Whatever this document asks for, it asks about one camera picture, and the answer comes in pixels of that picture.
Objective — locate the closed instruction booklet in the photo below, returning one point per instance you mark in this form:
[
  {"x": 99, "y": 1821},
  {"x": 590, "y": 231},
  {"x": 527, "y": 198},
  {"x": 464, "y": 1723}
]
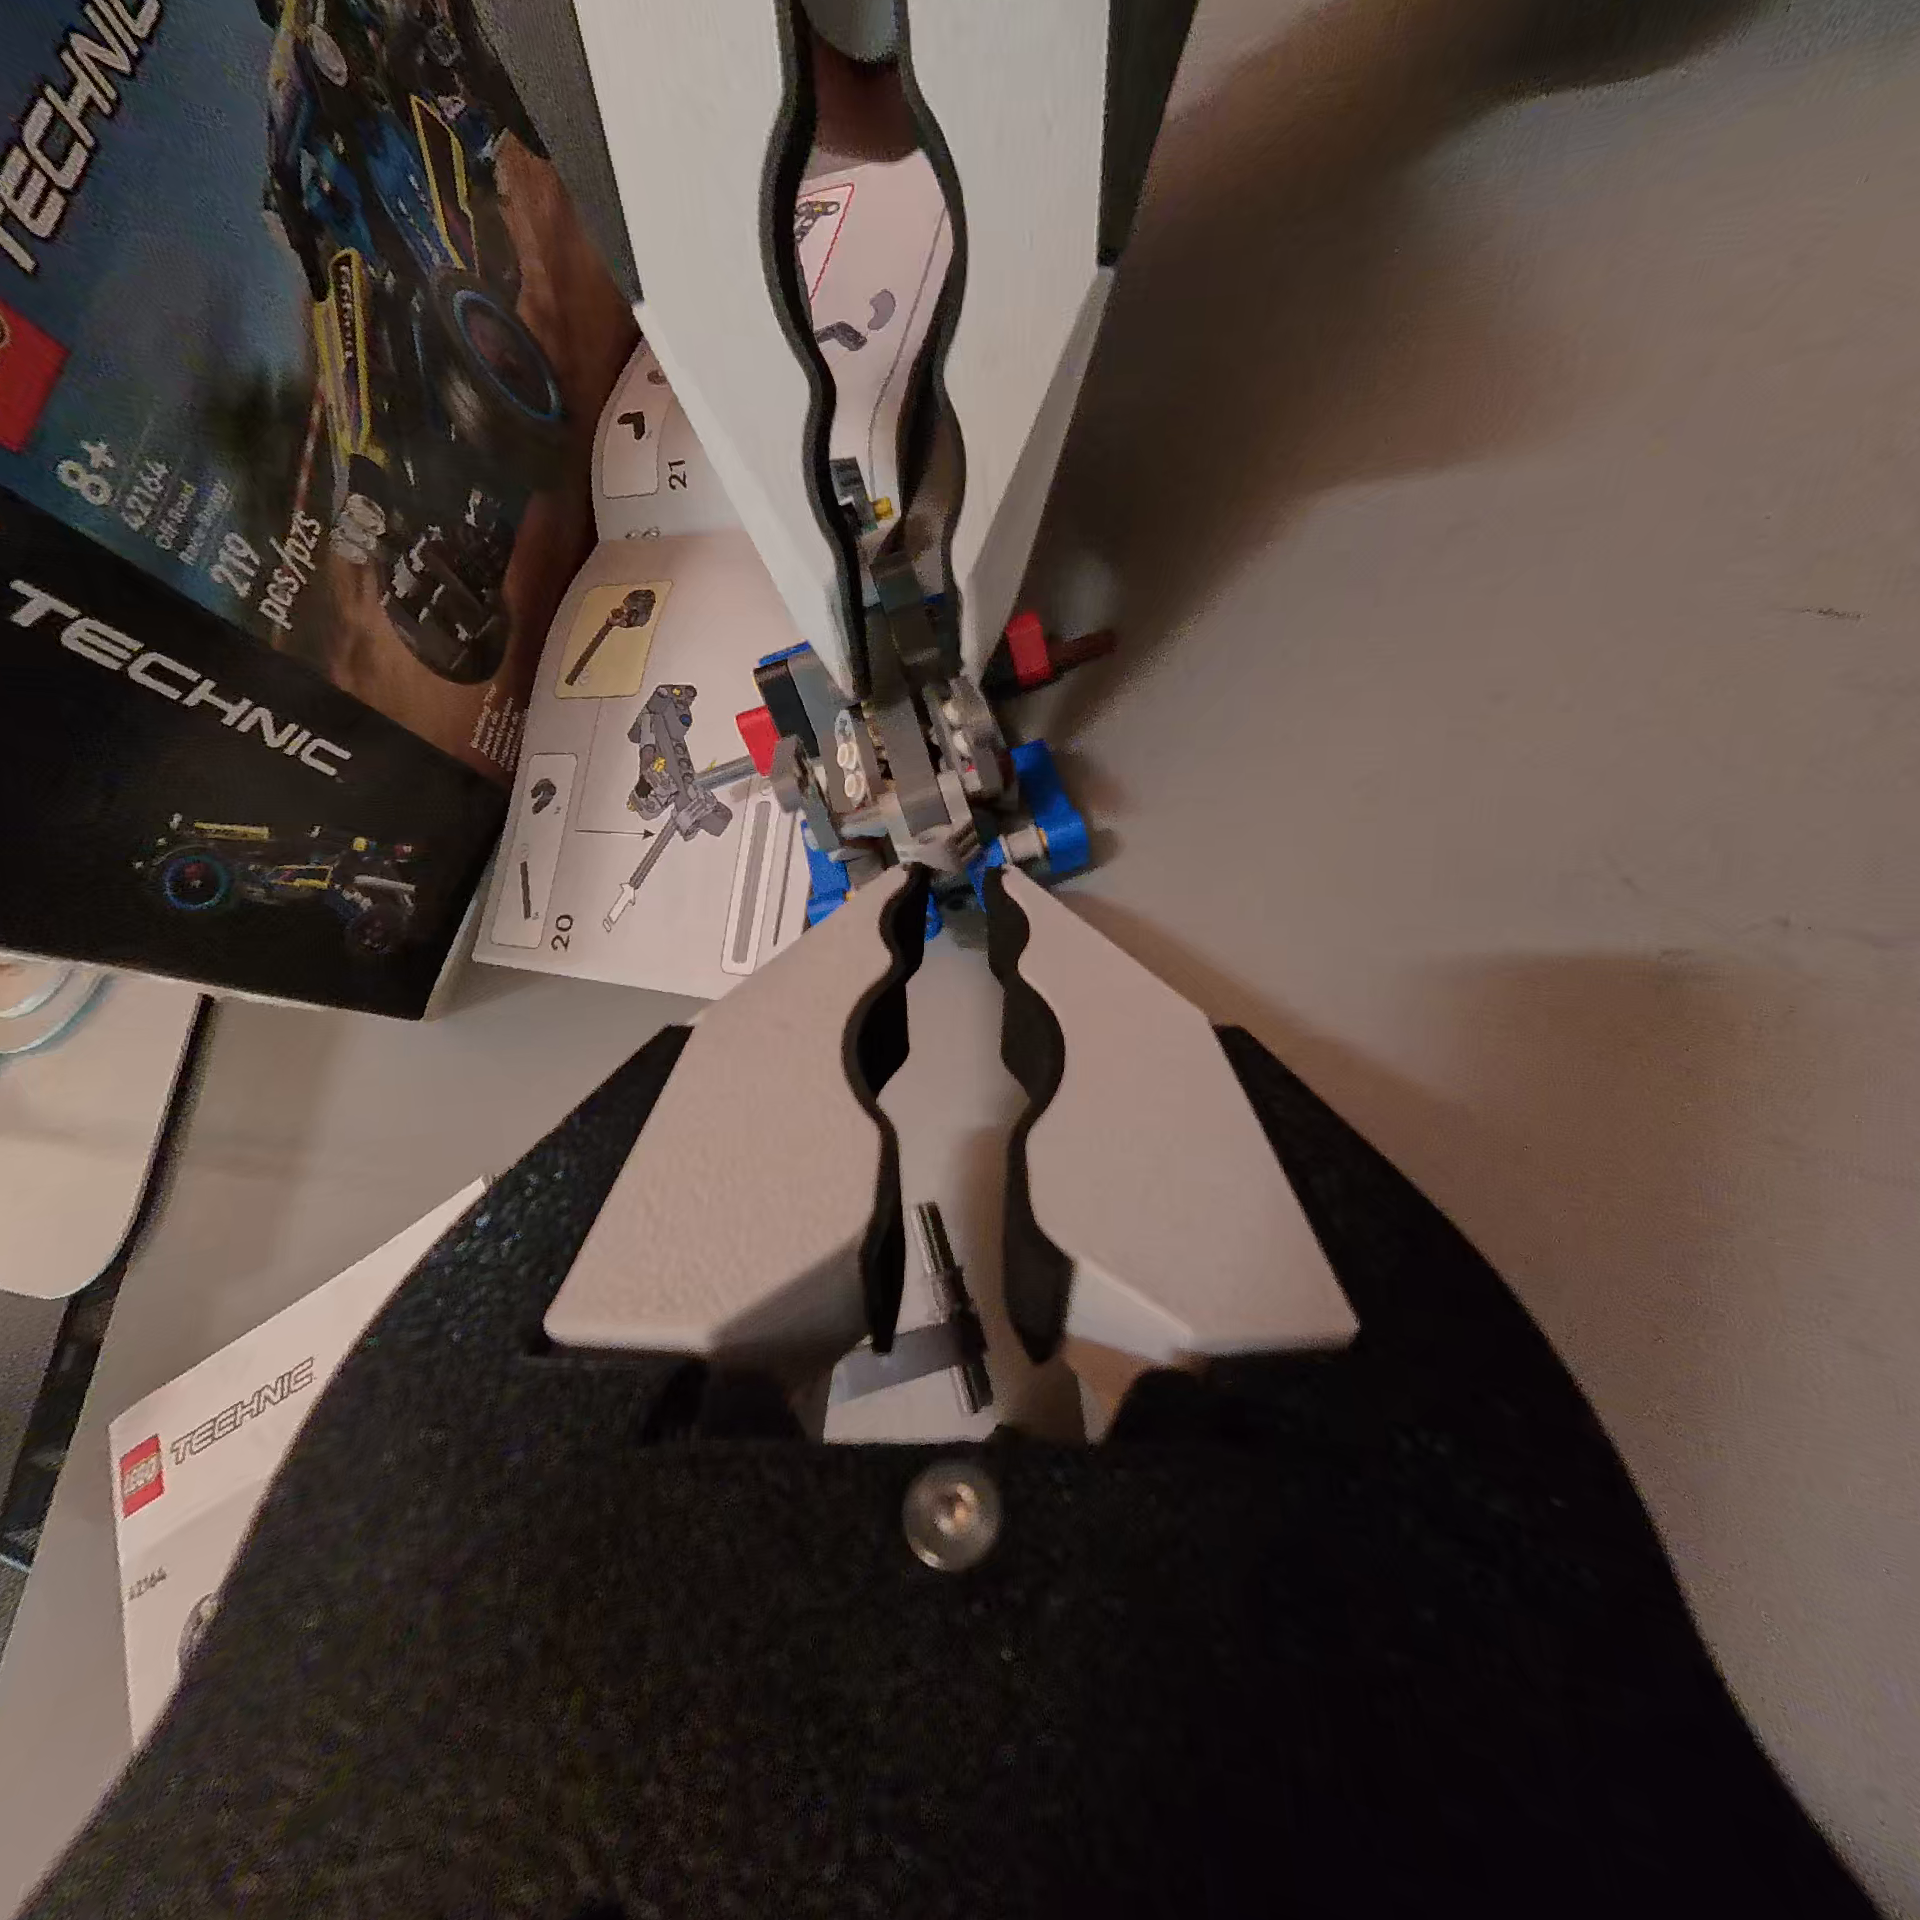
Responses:
[{"x": 224, "y": 1441}]

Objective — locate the open instruction booklet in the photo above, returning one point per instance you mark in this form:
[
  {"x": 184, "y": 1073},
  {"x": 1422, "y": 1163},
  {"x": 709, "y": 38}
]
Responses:
[{"x": 662, "y": 840}]

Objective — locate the toy brick model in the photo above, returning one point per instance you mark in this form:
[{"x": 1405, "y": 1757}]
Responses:
[{"x": 901, "y": 780}]

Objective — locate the white rounded sheet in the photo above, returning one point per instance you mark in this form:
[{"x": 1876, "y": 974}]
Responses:
[{"x": 77, "y": 1171}]

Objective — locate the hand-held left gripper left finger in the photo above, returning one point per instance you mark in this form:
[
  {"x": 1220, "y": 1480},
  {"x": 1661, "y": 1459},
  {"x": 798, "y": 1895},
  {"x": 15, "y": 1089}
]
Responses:
[{"x": 720, "y": 1200}]

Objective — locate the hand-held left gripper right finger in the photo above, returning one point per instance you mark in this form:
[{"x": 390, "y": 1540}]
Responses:
[{"x": 1185, "y": 1200}]

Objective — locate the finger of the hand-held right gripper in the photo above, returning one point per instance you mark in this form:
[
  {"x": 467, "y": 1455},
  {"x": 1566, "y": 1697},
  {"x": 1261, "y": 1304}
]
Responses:
[
  {"x": 704, "y": 271},
  {"x": 1037, "y": 301}
]

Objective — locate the toy set cardboard box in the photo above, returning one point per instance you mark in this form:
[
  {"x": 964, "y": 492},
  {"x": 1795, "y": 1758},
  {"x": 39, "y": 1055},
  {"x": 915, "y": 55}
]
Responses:
[{"x": 181, "y": 375}]

